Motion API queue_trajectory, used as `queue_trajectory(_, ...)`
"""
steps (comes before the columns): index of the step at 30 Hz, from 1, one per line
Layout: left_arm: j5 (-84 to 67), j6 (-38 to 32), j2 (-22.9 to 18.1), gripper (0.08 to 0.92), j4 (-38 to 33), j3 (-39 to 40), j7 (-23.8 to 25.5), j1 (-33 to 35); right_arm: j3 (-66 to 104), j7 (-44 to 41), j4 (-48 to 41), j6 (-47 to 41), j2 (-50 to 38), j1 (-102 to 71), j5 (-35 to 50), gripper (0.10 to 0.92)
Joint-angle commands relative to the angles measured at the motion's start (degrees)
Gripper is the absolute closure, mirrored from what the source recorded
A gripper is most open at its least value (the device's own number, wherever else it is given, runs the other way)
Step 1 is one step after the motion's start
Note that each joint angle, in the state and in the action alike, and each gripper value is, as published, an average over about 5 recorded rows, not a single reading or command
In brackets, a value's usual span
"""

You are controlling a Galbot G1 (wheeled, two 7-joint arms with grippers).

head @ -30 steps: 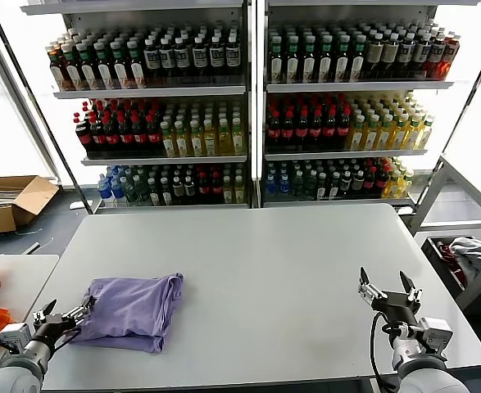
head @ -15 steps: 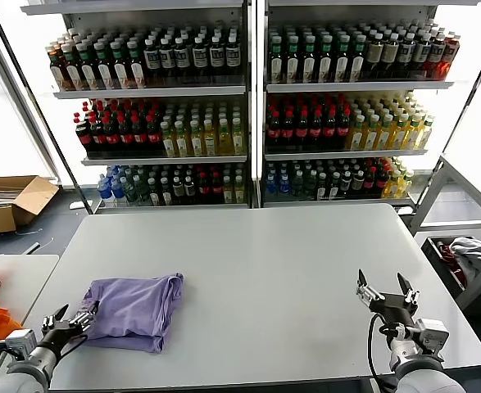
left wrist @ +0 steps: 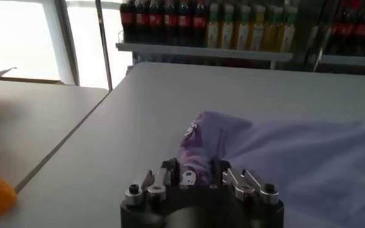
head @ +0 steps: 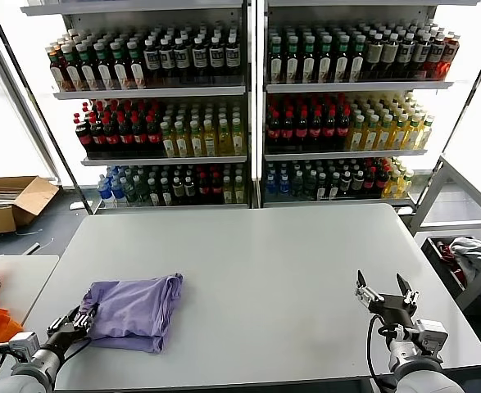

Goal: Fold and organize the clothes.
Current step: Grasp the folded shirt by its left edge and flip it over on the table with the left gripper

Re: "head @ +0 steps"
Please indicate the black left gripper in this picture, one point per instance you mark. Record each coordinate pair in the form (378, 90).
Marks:
(64, 331)

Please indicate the short grey stick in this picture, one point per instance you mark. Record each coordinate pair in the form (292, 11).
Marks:
(33, 248)

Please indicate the purple t-shirt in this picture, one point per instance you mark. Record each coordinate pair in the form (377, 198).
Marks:
(133, 311)

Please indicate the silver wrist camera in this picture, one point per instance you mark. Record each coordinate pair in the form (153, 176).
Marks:
(430, 335)
(25, 343)

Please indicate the dark drink bottle beige label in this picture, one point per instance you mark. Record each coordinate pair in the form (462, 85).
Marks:
(376, 55)
(391, 55)

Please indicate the open cardboard box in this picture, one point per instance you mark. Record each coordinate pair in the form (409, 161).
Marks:
(31, 196)

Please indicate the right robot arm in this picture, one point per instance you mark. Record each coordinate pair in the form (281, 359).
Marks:
(406, 360)

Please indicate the grey white crumpled cloth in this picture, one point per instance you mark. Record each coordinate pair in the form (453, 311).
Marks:
(471, 249)

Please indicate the red crumpled cloth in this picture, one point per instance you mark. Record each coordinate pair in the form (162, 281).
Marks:
(460, 276)

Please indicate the grey metal shelf unit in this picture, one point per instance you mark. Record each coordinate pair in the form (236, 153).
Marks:
(359, 87)
(150, 92)

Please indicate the black plastic crate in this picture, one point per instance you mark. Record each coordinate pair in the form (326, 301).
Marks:
(438, 262)

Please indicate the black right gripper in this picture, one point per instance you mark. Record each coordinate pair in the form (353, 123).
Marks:
(393, 309)

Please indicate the dark metal pole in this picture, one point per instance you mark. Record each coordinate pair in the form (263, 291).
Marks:
(460, 123)
(38, 102)

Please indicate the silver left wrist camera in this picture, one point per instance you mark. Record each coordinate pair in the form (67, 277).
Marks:
(25, 343)

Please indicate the thin white strip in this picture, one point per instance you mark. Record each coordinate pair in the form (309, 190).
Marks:
(30, 233)

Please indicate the grey metal cart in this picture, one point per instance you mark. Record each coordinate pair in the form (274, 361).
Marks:
(427, 194)

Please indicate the blue water bottle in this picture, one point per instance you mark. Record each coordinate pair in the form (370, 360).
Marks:
(271, 186)
(119, 193)
(107, 192)
(284, 186)

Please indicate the dark drink bottle grey label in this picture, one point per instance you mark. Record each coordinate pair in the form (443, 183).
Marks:
(358, 183)
(178, 189)
(346, 184)
(189, 188)

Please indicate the green drink bottle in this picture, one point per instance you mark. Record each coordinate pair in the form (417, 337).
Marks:
(310, 186)
(132, 192)
(298, 186)
(143, 191)

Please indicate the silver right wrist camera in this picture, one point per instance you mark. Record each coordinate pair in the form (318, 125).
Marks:
(430, 335)

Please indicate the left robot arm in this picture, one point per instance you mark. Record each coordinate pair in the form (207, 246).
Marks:
(39, 362)

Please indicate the cola bottle red cap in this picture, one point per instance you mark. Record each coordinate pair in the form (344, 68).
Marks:
(99, 137)
(155, 137)
(141, 137)
(288, 131)
(113, 137)
(343, 131)
(216, 188)
(204, 188)
(382, 179)
(126, 137)
(85, 137)
(273, 131)
(301, 131)
(329, 131)
(370, 180)
(316, 131)

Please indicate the light grey frame bar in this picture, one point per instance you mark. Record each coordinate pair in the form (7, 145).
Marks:
(21, 104)

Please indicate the red tea bottle white cap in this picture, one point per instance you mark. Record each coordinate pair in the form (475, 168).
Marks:
(437, 55)
(451, 55)
(57, 69)

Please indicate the brown tea bottle green cap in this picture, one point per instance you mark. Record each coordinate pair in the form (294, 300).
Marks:
(121, 68)
(358, 60)
(105, 69)
(277, 61)
(137, 67)
(73, 69)
(293, 61)
(309, 61)
(326, 61)
(88, 69)
(342, 60)

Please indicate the dark tea bottle white label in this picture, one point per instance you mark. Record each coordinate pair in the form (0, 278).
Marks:
(334, 187)
(155, 193)
(322, 188)
(167, 193)

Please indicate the small white flat object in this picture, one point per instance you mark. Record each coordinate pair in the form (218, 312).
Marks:
(76, 204)

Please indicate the dark drink bottle blue label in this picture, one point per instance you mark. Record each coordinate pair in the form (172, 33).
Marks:
(167, 60)
(200, 59)
(407, 54)
(182, 60)
(423, 54)
(152, 61)
(233, 58)
(217, 58)

